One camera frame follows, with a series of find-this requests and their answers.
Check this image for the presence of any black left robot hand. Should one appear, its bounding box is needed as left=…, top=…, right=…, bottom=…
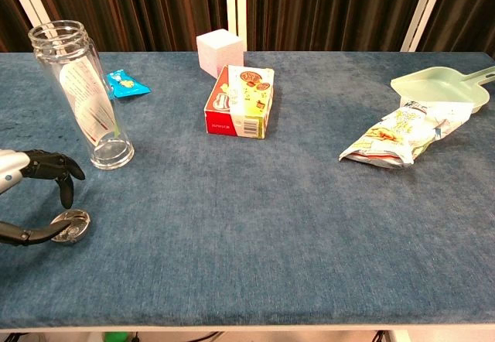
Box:
left=0, top=149, right=87, bottom=248

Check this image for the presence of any clear glass jar with paper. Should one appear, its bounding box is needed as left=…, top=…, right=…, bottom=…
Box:
left=28, top=19, right=135, bottom=171

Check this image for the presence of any white paper leaflet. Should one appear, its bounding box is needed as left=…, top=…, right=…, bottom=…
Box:
left=58, top=55, right=121, bottom=146

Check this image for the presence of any blue snack packet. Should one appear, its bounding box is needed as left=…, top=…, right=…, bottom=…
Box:
left=106, top=70, right=152, bottom=100

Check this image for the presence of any dark brown curtain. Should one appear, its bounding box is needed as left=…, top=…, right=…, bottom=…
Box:
left=0, top=0, right=229, bottom=53
left=244, top=0, right=495, bottom=53

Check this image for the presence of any red and white carton box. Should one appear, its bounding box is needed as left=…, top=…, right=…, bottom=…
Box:
left=203, top=64, right=275, bottom=140

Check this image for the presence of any white foam cube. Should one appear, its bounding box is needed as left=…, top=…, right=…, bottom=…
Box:
left=196, top=29, right=245, bottom=80

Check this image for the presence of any blue table cloth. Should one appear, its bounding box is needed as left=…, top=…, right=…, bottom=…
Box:
left=0, top=50, right=495, bottom=330

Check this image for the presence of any white and green snack bag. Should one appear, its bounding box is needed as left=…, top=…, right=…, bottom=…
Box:
left=338, top=101, right=476, bottom=169

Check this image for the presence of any pale green plastic scoop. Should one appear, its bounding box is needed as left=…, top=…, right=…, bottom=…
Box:
left=390, top=65, right=495, bottom=114

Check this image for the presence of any black cable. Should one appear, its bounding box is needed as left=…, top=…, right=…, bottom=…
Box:
left=191, top=331, right=225, bottom=342

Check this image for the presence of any white upright frame post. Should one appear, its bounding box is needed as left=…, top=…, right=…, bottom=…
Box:
left=224, top=0, right=248, bottom=52

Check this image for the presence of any white slotted frame post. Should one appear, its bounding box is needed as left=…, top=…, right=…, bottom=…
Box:
left=399, top=0, right=452, bottom=53

